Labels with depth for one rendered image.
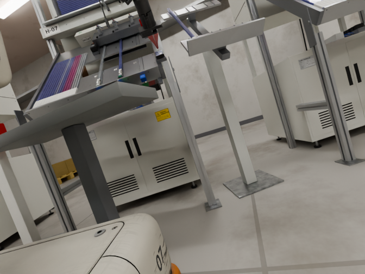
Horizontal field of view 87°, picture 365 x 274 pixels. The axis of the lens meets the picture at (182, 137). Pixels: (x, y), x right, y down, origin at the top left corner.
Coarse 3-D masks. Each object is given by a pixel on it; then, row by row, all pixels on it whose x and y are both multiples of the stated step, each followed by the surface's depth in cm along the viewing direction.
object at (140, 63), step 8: (144, 56) 104; (152, 56) 102; (128, 64) 102; (136, 64) 100; (144, 64) 98; (152, 64) 96; (104, 72) 103; (112, 72) 101; (128, 72) 96; (80, 80) 104; (88, 80) 101; (96, 80) 99; (104, 80) 97; (80, 88) 98; (88, 88) 96
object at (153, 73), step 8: (136, 72) 90; (144, 72) 90; (152, 72) 91; (112, 80) 90; (120, 80) 90; (128, 80) 91; (136, 80) 92; (96, 88) 90; (72, 96) 91; (80, 96) 91; (48, 104) 91; (56, 104) 92; (64, 104) 93; (32, 112) 92; (40, 112) 93; (48, 112) 94
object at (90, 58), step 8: (128, 40) 125; (136, 40) 122; (144, 40) 118; (80, 48) 137; (88, 48) 134; (112, 48) 122; (128, 48) 117; (136, 48) 124; (64, 56) 135; (72, 56) 131; (88, 56) 124; (96, 56) 121; (112, 56) 125
